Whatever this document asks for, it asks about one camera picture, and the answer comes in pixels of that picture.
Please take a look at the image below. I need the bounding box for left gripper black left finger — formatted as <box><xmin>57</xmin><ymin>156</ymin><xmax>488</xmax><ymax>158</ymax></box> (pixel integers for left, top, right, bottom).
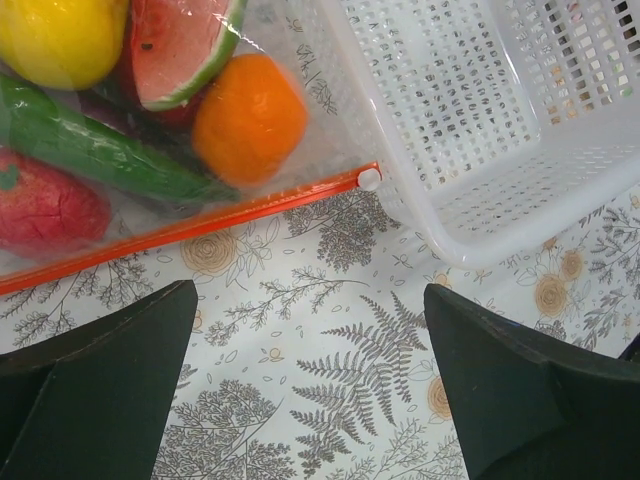
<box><xmin>1</xmin><ymin>280</ymin><xmax>198</xmax><ymax>479</ymax></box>

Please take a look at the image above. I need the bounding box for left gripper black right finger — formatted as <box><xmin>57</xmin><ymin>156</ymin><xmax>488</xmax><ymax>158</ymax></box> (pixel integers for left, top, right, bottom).
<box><xmin>424</xmin><ymin>284</ymin><xmax>639</xmax><ymax>479</ymax></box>

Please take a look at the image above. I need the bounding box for clear zip bag orange seal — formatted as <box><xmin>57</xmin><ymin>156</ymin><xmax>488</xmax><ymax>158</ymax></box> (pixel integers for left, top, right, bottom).
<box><xmin>1</xmin><ymin>1</ymin><xmax>379</xmax><ymax>294</ymax></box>

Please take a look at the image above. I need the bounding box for fake orange mandarin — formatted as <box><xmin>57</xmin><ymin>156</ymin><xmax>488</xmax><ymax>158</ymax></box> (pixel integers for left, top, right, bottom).
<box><xmin>191</xmin><ymin>53</ymin><xmax>310</xmax><ymax>188</ymax></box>

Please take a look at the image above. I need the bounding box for yellow fake lemon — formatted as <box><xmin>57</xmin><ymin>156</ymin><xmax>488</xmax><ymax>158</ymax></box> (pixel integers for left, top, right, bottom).
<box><xmin>1</xmin><ymin>1</ymin><xmax>129</xmax><ymax>90</ymax></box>

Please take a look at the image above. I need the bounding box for fake watermelon slice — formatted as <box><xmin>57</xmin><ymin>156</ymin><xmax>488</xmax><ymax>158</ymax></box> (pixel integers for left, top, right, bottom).
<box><xmin>130</xmin><ymin>0</ymin><xmax>247</xmax><ymax>112</ymax></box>

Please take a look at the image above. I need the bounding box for floral tablecloth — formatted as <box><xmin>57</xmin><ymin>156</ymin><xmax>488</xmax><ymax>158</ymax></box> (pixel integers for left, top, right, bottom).
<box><xmin>1</xmin><ymin>188</ymin><xmax>639</xmax><ymax>479</ymax></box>

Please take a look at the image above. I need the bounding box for white plastic mesh basket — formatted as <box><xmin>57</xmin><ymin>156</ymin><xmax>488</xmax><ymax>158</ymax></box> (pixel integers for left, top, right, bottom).
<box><xmin>298</xmin><ymin>1</ymin><xmax>639</xmax><ymax>270</ymax></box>

